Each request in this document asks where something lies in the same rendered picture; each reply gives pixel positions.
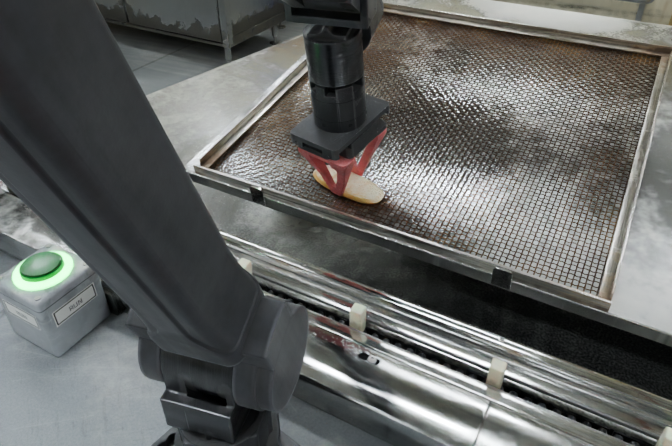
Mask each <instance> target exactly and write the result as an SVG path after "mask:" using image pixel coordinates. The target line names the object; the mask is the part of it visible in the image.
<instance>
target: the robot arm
mask: <svg viewBox="0 0 672 446"><path fill-rule="evenodd" d="M278 3H283V4H284V10H285V18H286V21H288V22H296V23H306V24H307V25H306V26H305V27H304V29H303V39H304V47H305V54H306V61H307V68H308V76H309V83H310V90H311V98H312V105H313V113H311V114H310V115H309V116H308V117H306V118H305V119H304V120H303V121H301V122H300V123H299V124H298V125H296V126H295V127H294V128H293V129H291V130H290V135H291V140H292V143H294V144H296V145H298V151H299V152H300V153H301V154H302V155H303V156H304V157H305V158H306V160H307V161H308V162H309V163H310V164H311V165H312V166H313V167H314V168H315V169H316V170H317V171H318V172H319V173H320V175H321V176H322V178H323V179H324V181H325V182H326V184H327V186H328V187H329V189H330V190H331V192H332V193H334V194H336V195H338V196H342V195H343V193H344V190H345V188H346V185H347V182H348V180H349V177H350V174H351V172H353V173H355V174H357V175H360V176H362V175H363V173H364V171H365V169H366V167H367V165H368V164H369V162H370V160H371V158H372V156H373V154H374V153H375V151H376V149H377V148H378V146H379V144H380V142H381V141H382V139H383V137H384V136H385V134H386V132H387V127H386V121H384V120H381V119H379V118H380V117H381V116H382V115H383V114H384V113H386V114H389V113H390V109H389V102H388V101H385V100H382V99H379V98H376V97H373V96H370V95H367V94H365V80H364V63H363V51H364V50H365V49H366V48H367V46H368V45H369V43H370V41H371V39H372V37H373V35H374V33H375V31H376V29H377V27H378V25H379V23H380V20H381V18H382V16H383V12H384V5H383V1H382V0H278ZM365 147H366V148H365ZM364 148H365V150H364V152H363V154H362V157H361V159H360V161H359V163H358V164H357V162H356V159H355V156H356V155H357V154H358V153H359V152H360V151H361V150H362V149H364ZM325 162H326V163H328V164H329V165H330V167H331V168H332V169H334V170H335V171H336V172H337V183H335V182H334V180H333V178H332V176H331V174H330V172H329V170H328V168H327V166H326V164H325ZM0 180H1V181H2V182H3V183H4V184H5V185H6V186H7V187H8V188H9V189H11V190H12V191H13V192H14V193H15V194H16V195H17V196H18V197H19V198H20V199H21V200H22V201H23V202H24V203H25V204H26V205H27V206H28V207H29V208H30V209H31V210H32V211H33V212H34V213H35V214H36V215H37V216H38V217H39V218H40V219H41V220H42V221H43V222H44V223H45V224H46V225H47V226H48V227H49V228H50V229H51V230H52V231H53V232H54V233H55V234H56V235H57V236H58V237H59V238H60V239H61V240H62V241H63V242H64V243H65V244H66V245H67V246H68V247H69V248H70V249H71V250H73V251H74V252H75V253H76V254H77V255H78V256H79V257H80V258H81V259H82V260H83V261H84V262H85V263H86V264H87V265H88V266H89V267H90V268H91V269H92V270H93V271H94V272H95V273H96V274H97V275H98V276H99V277H100V278H101V279H102V280H103V281H104V282H105V283H106V284H107V285H108V286H109V287H110V288H111V289H112V290H113V291H114V292H115V293H116V294H117V295H118V296H119V297H120V298H121V299H122V300H123V301H124V302H125V303H126V304H127V305H128V306H129V307H130V310H129V313H128V316H127V319H126V322H125V325H126V326H127V327H128V328H130V329H131V330H132V331H133V332H134V333H135V334H136V335H137V336H138V337H139V341H138V363H139V366H140V370H141V372H142V373H143V375H144V376H145V377H147V378H149V379H152V380H156V381H160V382H164V383H165V386H166V390H165V391H164V393H163V395H162V396H161V398H160V402H161V405H162V409H163V412H164V416H165V419H166V423H167V425H169V426H172V428H170V429H169V430H168V431H167V432H166V433H165V434H164V435H162V436H161V437H160V438H159V439H158V440H157V441H156V442H154V443H153V444H152V445H151V446H300V445H299V444H298V443H297V442H295V441H294V440H293V439H291V438H290V437H289V436H288V435H286V434H285V433H284V432H283V431H281V430H280V423H279V413H280V412H281V411H282V410H283V409H284V408H285V407H286V405H287V404H288V402H289V400H290V398H291V396H292V394H293V392H294V389H295V387H296V384H297V381H298V379H299V375H300V372H301V368H302V365H303V361H304V356H305V351H306V346H307V339H308V328H309V318H308V312H307V309H306V307H305V306H303V305H299V304H294V303H292V301H290V300H287V299H283V298H278V297H273V296H269V295H266V296H265V295H264V293H263V291H262V289H261V287H260V285H259V283H258V281H257V280H256V279H255V278H254V277H253V276H252V275H251V274H250V273H249V272H248V271H247V270H245V269H244V268H243V267H242V266H241V265H240V264H239V263H238V261H237V260H236V258H235V257H234V256H233V254H232V253H231V251H230V250H229V248H228V246H227V244H226V243H225V241H224V239H223V237H222V235H221V234H220V232H219V230H218V228H217V226H216V224H215V222H214V221H213V219H212V217H211V215H210V213H209V211H208V210H207V208H206V206H205V204H204V202H203V200H202V198H201V197H200V195H199V193H198V191H197V189H196V187H195V186H194V184H193V182H192V180H191V178H190V176H189V174H188V173H187V171H186V169H185V167H184V165H183V163H182V162H181V160H180V158H179V156H178V154H177V152H176V150H175V149H174V147H173V145H172V143H171V141H170V139H169V138H168V136H167V134H166V132H165V130H164V128H163V126H162V125H161V123H160V121H159V119H158V117H157V115H156V114H155V112H154V110H153V108H152V106H151V104H150V102H149V101H148V99H147V97H146V95H145V93H144V91H143V90H142V88H141V86H140V84H139V82H138V80H137V78H136V77H135V75H134V73H133V71H132V69H131V67H130V66H129V64H128V62H127V60H126V58H125V56H124V54H123V53H122V51H121V49H120V47H119V45H118V43H117V41H116V40H115V38H114V36H113V34H112V32H111V30H110V29H109V27H108V25H107V23H106V21H105V19H104V17H103V16H102V14H101V12H100V10H99V8H98V6H97V5H96V3H95V1H94V0H0Z"/></svg>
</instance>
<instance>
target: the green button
mask: <svg viewBox="0 0 672 446"><path fill-rule="evenodd" d="M64 265H65V263H64V260H63V257H62V256H61V255H60V254H59V253H56V252H51V251H46V252H40V253H37V254H34V255H32V256H30V257H28V258H27V259H26V260H25V261H24V262H23V263H22V264H21V265H20V267H19V273H20V276H21V278H22V280H24V281H26V282H32V283H33V282H41V281H45V280H48V279H50V278H52V277H54V276H56V275H57V274H58V273H60V272H61V270H62V269H63V268H64Z"/></svg>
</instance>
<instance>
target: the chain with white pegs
mask: <svg viewBox="0 0 672 446"><path fill-rule="evenodd" d="M238 263H239V264H240V265H241V266H242V267H243V268H244V269H245V270H247V271H248V272H249V273H250V274H251V275H252V276H253V274H252V265H251V261H250V260H247V259H245V258H241V259H240V260H239V261H238ZM259 285H260V287H261V289H262V290H264V291H266V292H268V293H271V294H273V295H276V296H278V297H280V298H283V299H287V300H290V301H292V303H295V304H299V305H303V306H305V307H306V308H307V309H309V310H311V311H314V312H316V313H319V314H321V315H323V316H326V317H328V318H331V319H333V320H335V321H338V322H340V323H343V324H345V325H347V326H350V327H352V328H354V329H357V330H359V331H362V332H364V333H366V334H369V335H371V336H374V337H376V338H378V339H381V340H383V341H386V342H388V343H390V344H393V345H395V346H398V347H400V348H402V349H405V350H407V351H409V352H412V353H414V354H417V355H419V356H421V357H424V358H426V359H429V360H431V361H433V362H436V363H438V364H441V365H443V366H445V367H448V368H450V369H453V370H455V371H457V372H460V373H462V374H464V375H467V376H469V377H472V378H474V379H476V380H479V381H481V382H484V383H486V384H488V385H491V386H493V387H496V388H498V389H500V390H503V391H505V392H508V393H510V394H512V395H515V396H517V397H519V398H522V399H524V400H527V401H529V402H531V403H534V404H536V405H539V406H541V407H543V408H546V409H548V410H551V411H553V412H555V413H558V414H560V415H563V416H565V417H567V418H570V419H572V420H574V421H577V422H579V423H582V424H584V425H586V426H589V427H591V428H594V429H596V430H598V431H601V432H603V433H606V434H608V435H610V436H613V437H615V438H618V439H620V440H622V441H625V442H627V443H629V444H632V445H634V446H654V445H652V444H650V443H647V442H645V441H642V440H640V439H637V438H635V437H633V436H630V437H629V436H627V435H626V434H625V433H623V432H620V431H618V430H616V429H613V428H611V427H608V426H606V425H604V424H601V423H595V421H594V420H591V419H589V418H587V417H584V416H582V415H579V414H577V413H574V412H572V411H570V410H568V411H566V410H564V408H562V407H560V406H557V405H555V404H553V403H550V402H548V401H545V400H543V399H541V398H538V399H537V398H535V396H533V395H531V394H528V393H526V392H524V391H521V390H519V389H516V388H514V387H511V386H510V387H508V386H507V384H504V383H502V382H503V379H504V375H505V371H506V367H507V363H506V362H504V361H502V360H499V359H497V358H493V360H492V362H491V364H490V367H489V371H488V376H485V375H483V376H482V375H480V373H478V372H475V371H473V370H470V369H468V368H465V367H463V366H461V365H458V364H457V365H455V364H454V363H453V362H451V361H448V360H446V359H444V358H441V357H439V356H436V355H434V354H429V352H427V351H424V350H422V349H419V348H417V347H415V346H412V345H410V344H404V343H405V342H402V341H400V340H398V339H395V338H393V337H390V336H388V335H385V334H384V335H383V334H381V332H378V331H376V330H373V329H371V328H369V327H366V307H365V306H363V305H361V304H358V303H355V304H354V305H353V306H352V308H351V309H350V320H349V319H347V318H344V317H342V316H337V314H335V313H332V312H330V311H327V310H325V309H323V308H320V307H318V308H317V307H316V306H315V305H313V304H310V303H308V302H306V301H303V300H301V299H296V297H293V296H291V295H289V294H286V293H284V292H281V291H276V289H274V288H272V287H269V286H267V285H264V284H262V283H259ZM655 446H672V428H670V427H665V429H664V431H663V433H662V434H661V436H660V438H659V440H658V442H657V443H656V445H655Z"/></svg>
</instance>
